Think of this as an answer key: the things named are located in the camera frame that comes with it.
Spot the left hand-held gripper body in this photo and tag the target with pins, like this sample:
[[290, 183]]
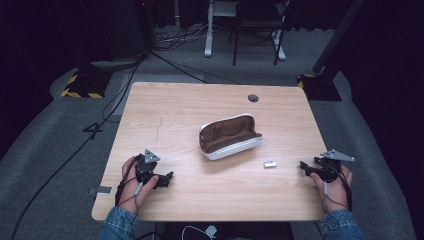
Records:
[[144, 168]]

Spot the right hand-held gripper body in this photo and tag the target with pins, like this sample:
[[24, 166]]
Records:
[[328, 166]]

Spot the person's right hand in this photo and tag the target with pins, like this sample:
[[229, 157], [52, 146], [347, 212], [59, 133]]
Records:
[[335, 195]]

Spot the person's left hand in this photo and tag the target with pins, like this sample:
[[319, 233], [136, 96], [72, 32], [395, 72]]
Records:
[[130, 195]]

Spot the small white eraser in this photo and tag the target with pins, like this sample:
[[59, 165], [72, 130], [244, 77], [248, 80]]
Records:
[[270, 164]]

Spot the white pouch with brown lining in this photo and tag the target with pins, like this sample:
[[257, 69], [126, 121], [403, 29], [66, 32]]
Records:
[[230, 136]]

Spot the black yellow striped stand base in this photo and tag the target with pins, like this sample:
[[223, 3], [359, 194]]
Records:
[[87, 83], [320, 87]]

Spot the black metal chair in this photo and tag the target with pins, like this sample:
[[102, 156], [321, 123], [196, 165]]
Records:
[[258, 20]]

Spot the black slanted stand post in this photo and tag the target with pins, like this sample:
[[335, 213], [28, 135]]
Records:
[[336, 36]]

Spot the white desk frame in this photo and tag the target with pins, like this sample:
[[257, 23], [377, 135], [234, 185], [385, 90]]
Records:
[[209, 36]]

